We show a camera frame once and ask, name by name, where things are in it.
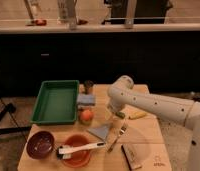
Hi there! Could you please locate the green pepper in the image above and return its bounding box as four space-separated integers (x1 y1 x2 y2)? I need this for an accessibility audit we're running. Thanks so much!
115 112 125 119

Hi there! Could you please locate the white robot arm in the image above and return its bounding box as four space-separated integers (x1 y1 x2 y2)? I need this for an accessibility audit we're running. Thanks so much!
107 75 200 171

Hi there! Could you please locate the silver fork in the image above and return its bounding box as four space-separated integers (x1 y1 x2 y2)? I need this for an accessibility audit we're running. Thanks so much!
107 123 128 153

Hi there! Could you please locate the blue triangular cloth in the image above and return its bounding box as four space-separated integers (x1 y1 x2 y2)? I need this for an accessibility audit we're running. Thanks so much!
87 123 111 141

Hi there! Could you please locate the orange peach fruit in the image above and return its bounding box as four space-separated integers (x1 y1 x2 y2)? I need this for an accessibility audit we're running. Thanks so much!
79 109 94 125

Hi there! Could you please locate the yellow banana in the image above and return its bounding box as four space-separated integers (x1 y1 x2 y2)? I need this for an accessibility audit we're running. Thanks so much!
128 111 147 120

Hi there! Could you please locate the blue sponge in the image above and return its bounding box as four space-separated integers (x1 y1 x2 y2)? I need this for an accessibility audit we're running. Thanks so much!
77 94 96 106

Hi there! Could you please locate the small metal cup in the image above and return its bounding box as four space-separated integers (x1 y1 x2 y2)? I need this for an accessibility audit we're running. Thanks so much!
84 80 94 94

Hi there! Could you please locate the black and wood block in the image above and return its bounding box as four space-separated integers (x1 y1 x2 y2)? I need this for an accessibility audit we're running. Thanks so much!
121 143 142 171

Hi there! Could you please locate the orange bowl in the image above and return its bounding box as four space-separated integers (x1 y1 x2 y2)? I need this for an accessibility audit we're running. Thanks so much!
62 134 91 168

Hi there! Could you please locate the green plastic tray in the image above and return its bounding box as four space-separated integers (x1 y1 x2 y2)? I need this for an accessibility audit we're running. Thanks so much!
31 80 79 125

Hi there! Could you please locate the purple bowl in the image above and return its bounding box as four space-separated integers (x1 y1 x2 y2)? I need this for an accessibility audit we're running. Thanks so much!
26 131 55 159

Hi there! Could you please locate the white handled brush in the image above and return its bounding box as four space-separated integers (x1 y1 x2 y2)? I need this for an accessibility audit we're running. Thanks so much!
56 142 105 159

